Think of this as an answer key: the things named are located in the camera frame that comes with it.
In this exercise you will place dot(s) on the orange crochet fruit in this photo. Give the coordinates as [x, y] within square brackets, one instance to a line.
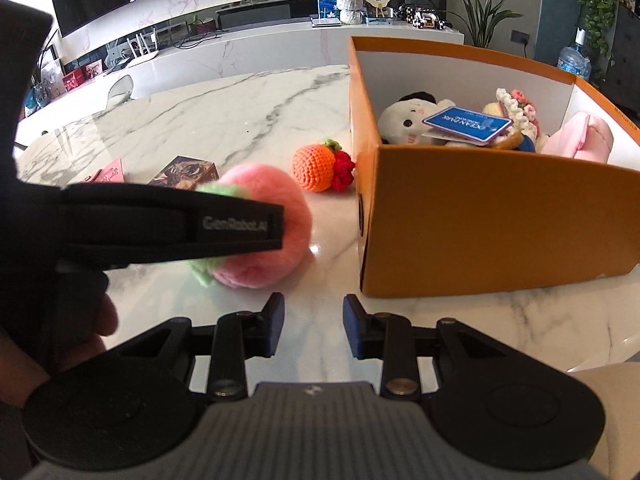
[312, 167]

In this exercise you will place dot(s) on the white marble tv cabinet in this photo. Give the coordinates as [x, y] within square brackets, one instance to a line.
[250, 55]

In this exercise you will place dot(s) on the white bunny plush toy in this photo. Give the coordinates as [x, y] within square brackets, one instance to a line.
[405, 120]

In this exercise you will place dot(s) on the pink peach plush toy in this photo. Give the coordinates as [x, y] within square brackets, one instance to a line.
[295, 225]

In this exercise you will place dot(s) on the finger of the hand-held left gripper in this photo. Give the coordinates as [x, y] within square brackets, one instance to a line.
[150, 225]

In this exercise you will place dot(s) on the large blue water bottle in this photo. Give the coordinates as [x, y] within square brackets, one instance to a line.
[574, 62]

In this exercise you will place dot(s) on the cream upholstered chair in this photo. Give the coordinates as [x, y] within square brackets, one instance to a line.
[610, 425]

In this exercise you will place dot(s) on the orange cardboard box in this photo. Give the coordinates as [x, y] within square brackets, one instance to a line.
[475, 220]

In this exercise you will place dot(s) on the wall power outlet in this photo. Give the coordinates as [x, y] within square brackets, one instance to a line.
[520, 37]

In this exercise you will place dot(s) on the potted orchid plant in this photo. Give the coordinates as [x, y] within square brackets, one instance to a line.
[482, 15]

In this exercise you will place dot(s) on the white dining chair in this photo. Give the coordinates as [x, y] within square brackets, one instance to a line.
[120, 89]

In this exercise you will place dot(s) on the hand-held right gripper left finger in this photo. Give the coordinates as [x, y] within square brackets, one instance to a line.
[272, 322]

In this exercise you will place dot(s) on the red crochet berry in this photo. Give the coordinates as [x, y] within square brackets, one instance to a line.
[342, 172]

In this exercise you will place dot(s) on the blue tag card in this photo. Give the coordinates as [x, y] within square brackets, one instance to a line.
[467, 125]

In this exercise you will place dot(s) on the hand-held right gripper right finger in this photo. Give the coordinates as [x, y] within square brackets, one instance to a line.
[354, 325]

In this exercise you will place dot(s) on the small pink backpack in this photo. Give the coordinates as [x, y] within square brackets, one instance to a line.
[577, 137]

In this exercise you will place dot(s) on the black white toy car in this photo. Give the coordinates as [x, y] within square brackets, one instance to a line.
[422, 17]

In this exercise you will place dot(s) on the white wifi router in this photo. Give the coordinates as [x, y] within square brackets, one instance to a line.
[142, 52]

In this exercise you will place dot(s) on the dark grey sideboard cabinet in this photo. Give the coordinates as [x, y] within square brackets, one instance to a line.
[627, 45]

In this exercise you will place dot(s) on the cream crochet flower hat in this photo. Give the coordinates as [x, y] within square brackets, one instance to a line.
[517, 105]

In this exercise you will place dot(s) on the brown patterned box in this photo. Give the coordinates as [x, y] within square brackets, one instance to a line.
[185, 172]

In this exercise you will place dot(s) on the person's left hand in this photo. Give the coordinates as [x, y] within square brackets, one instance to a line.
[90, 332]

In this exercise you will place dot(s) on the pink wallet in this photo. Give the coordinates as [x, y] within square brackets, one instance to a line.
[107, 172]

